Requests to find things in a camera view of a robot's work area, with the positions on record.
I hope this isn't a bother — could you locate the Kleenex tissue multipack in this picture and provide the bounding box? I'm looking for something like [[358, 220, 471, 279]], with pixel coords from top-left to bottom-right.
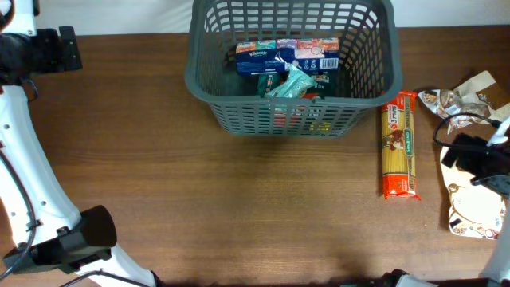
[[234, 37, 340, 76]]

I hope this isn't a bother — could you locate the green Nescafe coffee bag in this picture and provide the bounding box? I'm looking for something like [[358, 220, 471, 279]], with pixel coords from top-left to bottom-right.
[[255, 71, 332, 132]]

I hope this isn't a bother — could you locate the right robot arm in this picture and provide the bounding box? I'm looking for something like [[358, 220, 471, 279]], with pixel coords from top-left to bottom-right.
[[433, 119, 509, 286]]

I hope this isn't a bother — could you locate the dark grey plastic basket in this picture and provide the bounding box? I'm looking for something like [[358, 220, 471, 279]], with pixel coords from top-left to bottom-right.
[[185, 0, 402, 137]]

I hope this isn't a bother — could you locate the cream Pantree pouch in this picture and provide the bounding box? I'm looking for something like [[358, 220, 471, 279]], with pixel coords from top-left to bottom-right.
[[441, 163, 508, 240]]

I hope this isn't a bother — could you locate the light teal snack packet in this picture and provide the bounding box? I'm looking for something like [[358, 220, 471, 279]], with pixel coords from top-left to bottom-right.
[[265, 65, 317, 99]]

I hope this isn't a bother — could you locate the yellow red spaghetti packet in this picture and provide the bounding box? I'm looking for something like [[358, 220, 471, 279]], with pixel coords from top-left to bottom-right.
[[381, 91, 421, 200]]

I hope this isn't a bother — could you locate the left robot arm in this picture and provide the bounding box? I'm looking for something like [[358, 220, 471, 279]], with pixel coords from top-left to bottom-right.
[[1, 0, 162, 286]]

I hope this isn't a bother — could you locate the brown white snack bag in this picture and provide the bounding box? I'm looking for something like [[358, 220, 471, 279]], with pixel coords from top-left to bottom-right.
[[418, 70, 509, 121]]

